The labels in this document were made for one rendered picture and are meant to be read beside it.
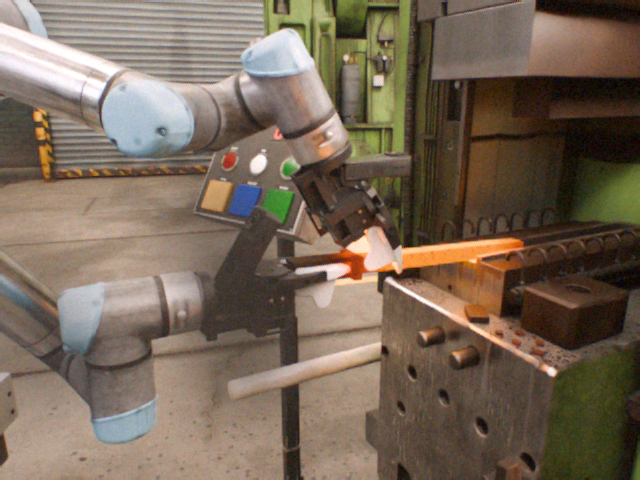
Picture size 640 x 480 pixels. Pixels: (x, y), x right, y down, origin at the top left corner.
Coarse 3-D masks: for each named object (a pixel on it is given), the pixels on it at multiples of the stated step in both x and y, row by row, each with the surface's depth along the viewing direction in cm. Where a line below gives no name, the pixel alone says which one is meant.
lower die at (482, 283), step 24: (456, 240) 97; (624, 240) 92; (456, 264) 86; (480, 264) 81; (504, 264) 79; (528, 264) 79; (552, 264) 81; (576, 264) 84; (456, 288) 87; (480, 288) 81; (504, 288) 77; (504, 312) 79
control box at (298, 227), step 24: (240, 144) 126; (264, 144) 121; (216, 168) 128; (240, 168) 123; (264, 168) 118; (264, 192) 117; (216, 216) 123; (288, 216) 110; (312, 216) 113; (312, 240) 114
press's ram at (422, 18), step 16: (432, 0) 83; (448, 0) 80; (464, 0) 77; (480, 0) 74; (496, 0) 71; (512, 0) 69; (560, 0) 67; (576, 0) 68; (592, 0) 68; (608, 0) 68; (624, 0) 68; (432, 16) 83
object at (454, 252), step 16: (480, 240) 85; (496, 240) 86; (512, 240) 86; (304, 256) 70; (320, 256) 71; (336, 256) 71; (352, 256) 71; (416, 256) 76; (432, 256) 77; (448, 256) 79; (464, 256) 80; (352, 272) 71; (368, 272) 73
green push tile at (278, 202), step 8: (272, 192) 114; (280, 192) 113; (288, 192) 111; (272, 200) 113; (280, 200) 112; (288, 200) 111; (264, 208) 114; (272, 208) 113; (280, 208) 111; (288, 208) 110; (280, 216) 111; (280, 224) 111
